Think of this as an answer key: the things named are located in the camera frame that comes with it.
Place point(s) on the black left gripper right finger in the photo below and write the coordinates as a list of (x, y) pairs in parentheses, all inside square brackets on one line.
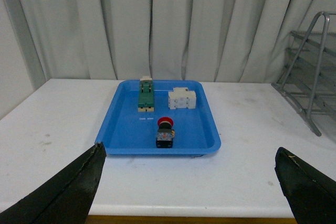
[(309, 192)]

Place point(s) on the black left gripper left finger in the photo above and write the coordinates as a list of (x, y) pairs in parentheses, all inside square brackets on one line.
[(66, 197)]

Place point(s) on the red emergency stop button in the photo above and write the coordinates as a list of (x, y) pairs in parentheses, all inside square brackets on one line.
[(165, 134)]

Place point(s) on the silver mesh tiered rack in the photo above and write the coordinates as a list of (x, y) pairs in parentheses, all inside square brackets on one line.
[(308, 79)]

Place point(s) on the blue plastic tray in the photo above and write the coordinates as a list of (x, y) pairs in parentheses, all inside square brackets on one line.
[(126, 131)]

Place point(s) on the green terminal block component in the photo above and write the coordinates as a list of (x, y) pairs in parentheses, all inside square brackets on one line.
[(146, 95)]

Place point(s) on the white circuit breaker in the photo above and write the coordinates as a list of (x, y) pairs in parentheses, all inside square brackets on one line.
[(181, 98)]

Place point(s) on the white curtain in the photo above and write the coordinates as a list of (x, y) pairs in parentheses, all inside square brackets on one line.
[(204, 40)]

